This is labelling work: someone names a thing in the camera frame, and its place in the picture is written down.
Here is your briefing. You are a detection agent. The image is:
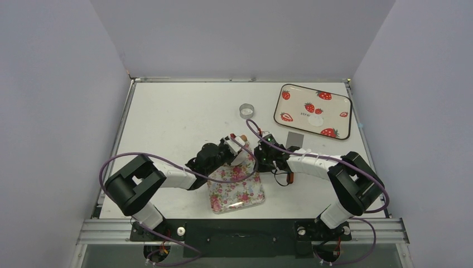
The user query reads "white dough piece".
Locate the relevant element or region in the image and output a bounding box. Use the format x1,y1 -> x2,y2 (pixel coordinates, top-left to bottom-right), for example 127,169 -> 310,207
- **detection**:
230,147 -> 253,166

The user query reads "metal spatula wooden handle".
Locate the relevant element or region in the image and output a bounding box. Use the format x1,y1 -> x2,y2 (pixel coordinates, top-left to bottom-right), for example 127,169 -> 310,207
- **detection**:
286,131 -> 304,185

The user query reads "floral pattern tray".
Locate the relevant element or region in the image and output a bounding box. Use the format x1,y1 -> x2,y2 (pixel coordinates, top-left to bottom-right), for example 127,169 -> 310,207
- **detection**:
207,141 -> 266,213

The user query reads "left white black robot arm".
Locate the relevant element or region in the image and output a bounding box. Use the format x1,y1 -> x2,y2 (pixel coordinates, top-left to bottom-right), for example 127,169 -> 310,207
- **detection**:
99,134 -> 247,240

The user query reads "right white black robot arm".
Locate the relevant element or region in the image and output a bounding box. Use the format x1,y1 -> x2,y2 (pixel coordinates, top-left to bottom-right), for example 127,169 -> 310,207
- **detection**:
254,134 -> 385,238

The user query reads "flat round dumpling wrapper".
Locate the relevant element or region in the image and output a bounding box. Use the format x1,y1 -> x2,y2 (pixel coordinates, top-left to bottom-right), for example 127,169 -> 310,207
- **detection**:
308,114 -> 324,127

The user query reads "strawberry pattern tray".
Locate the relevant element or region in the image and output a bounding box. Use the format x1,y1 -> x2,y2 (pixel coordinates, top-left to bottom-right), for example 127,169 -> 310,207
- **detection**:
273,84 -> 353,140

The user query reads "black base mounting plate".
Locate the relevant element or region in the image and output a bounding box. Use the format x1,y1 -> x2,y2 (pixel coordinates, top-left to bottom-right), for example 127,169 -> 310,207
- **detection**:
129,219 -> 352,258

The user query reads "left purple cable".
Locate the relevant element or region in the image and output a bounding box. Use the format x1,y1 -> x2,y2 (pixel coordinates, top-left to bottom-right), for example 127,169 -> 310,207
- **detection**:
99,137 -> 259,268

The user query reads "aluminium front rail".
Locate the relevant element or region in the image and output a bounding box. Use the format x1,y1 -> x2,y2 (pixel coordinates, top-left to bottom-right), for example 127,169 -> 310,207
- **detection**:
77,218 -> 409,245

